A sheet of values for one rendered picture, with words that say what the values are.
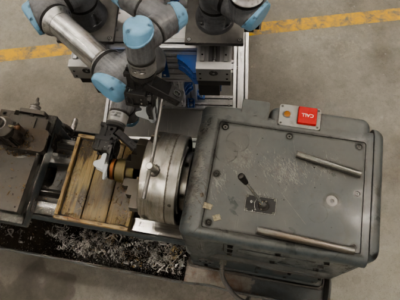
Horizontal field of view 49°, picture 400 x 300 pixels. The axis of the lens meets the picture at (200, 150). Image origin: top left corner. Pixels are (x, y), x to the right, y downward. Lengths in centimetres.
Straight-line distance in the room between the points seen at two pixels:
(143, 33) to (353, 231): 81
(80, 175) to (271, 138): 81
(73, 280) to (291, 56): 196
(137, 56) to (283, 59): 203
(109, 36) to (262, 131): 72
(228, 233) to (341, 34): 219
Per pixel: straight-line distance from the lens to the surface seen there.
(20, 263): 282
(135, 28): 111
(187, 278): 203
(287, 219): 135
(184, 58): 184
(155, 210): 146
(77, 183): 184
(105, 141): 162
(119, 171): 156
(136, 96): 125
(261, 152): 140
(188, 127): 259
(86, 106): 301
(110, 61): 140
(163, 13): 118
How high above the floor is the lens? 256
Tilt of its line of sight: 68 degrees down
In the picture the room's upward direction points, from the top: 7 degrees counter-clockwise
